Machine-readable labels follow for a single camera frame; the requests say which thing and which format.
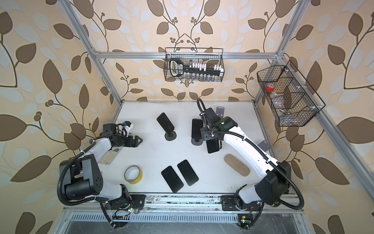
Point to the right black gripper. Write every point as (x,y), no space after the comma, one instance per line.
(204,133)

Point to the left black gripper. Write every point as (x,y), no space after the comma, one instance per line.
(134,144)

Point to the black phone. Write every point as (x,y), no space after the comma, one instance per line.
(172,179)
(213,145)
(188,173)
(165,123)
(197,125)

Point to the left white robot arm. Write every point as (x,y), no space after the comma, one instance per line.
(81,180)

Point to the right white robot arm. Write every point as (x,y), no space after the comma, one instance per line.
(274,176)

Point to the back middle phone stand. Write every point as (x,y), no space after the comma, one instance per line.
(197,141)

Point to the phone stand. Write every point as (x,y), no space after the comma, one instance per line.
(197,141)
(170,137)

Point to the back left phone stand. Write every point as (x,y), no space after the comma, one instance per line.
(170,137)

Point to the yellow tape roll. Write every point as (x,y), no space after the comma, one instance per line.
(133,174)

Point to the brown cork oval pad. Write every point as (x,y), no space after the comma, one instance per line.
(237,165)

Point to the red cap plastic bottle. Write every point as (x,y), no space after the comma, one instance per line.
(276,98)

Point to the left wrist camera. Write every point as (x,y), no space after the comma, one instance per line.
(121,129)

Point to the black handled tool in basket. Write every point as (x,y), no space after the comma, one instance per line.
(194,69)

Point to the side wire basket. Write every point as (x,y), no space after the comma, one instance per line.
(301,100)

